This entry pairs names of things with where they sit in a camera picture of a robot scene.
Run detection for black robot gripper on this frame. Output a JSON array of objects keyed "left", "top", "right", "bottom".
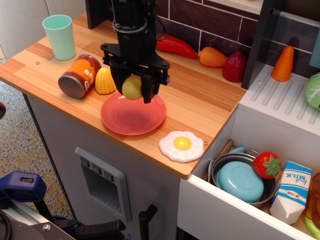
[{"left": 100, "top": 23, "right": 170, "bottom": 104}]

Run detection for yellow toy potato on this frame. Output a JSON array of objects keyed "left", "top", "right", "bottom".
[{"left": 122, "top": 74, "right": 143, "bottom": 100}]

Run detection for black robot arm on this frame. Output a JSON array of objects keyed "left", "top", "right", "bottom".
[{"left": 100, "top": 0, "right": 170, "bottom": 104}]

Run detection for red plastic plate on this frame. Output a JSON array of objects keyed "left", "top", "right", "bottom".
[{"left": 100, "top": 92, "right": 167, "bottom": 136}]

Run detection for yellow toy corn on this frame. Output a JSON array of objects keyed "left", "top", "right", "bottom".
[{"left": 95, "top": 67, "right": 117, "bottom": 95}]

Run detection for red toy chili pepper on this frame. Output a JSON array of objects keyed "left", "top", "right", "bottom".
[{"left": 156, "top": 33, "right": 197, "bottom": 60}]

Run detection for orange toy soup can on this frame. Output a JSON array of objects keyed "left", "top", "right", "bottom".
[{"left": 58, "top": 54, "right": 102, "bottom": 99}]

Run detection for orange toy carrot lying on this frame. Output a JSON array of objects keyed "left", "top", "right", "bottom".
[{"left": 198, "top": 46, "right": 228, "bottom": 67}]

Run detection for toy fried egg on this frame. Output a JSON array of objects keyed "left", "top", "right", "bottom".
[{"left": 158, "top": 131, "right": 205, "bottom": 163}]

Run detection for mint green plastic cup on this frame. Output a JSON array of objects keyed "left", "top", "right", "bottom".
[{"left": 42, "top": 14, "right": 76, "bottom": 61}]

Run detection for dark red toy pepper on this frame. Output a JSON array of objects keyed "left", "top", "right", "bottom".
[{"left": 222, "top": 51, "right": 247, "bottom": 83}]

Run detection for grey ice dispenser panel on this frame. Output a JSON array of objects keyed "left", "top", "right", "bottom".
[{"left": 74, "top": 146, "right": 132, "bottom": 223}]

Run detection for blue plastic bowl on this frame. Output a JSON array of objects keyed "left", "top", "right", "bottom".
[{"left": 215, "top": 161, "right": 264, "bottom": 203}]

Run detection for orange toy carrot upright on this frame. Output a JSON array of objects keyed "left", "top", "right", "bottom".
[{"left": 271, "top": 45, "right": 295, "bottom": 82}]

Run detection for grey dish drying rack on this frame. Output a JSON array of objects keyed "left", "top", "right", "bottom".
[{"left": 238, "top": 64, "right": 320, "bottom": 139}]

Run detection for blue clamp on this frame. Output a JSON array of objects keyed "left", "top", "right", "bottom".
[{"left": 0, "top": 170, "right": 47, "bottom": 205}]

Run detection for red toy strawberry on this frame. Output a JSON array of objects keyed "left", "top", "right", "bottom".
[{"left": 252, "top": 151, "right": 282, "bottom": 180}]

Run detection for metal toy pot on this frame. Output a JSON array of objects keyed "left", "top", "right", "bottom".
[{"left": 208, "top": 147, "right": 276, "bottom": 208}]

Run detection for green toy cabbage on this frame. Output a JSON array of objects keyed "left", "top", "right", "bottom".
[{"left": 305, "top": 72, "right": 320, "bottom": 110}]

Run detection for toy milk carton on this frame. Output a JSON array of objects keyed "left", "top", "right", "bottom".
[{"left": 269, "top": 161, "right": 312, "bottom": 225}]

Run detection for orange translucent toy jar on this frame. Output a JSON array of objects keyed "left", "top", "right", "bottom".
[{"left": 304, "top": 172, "right": 320, "bottom": 229}]

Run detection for black cable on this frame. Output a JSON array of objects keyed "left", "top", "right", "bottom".
[{"left": 149, "top": 11, "right": 167, "bottom": 42}]

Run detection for black cabinet door handle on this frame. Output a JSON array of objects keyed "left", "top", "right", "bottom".
[{"left": 138, "top": 204, "right": 158, "bottom": 240}]

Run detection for green plastic ring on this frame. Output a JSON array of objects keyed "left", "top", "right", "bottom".
[{"left": 303, "top": 215, "right": 320, "bottom": 240}]

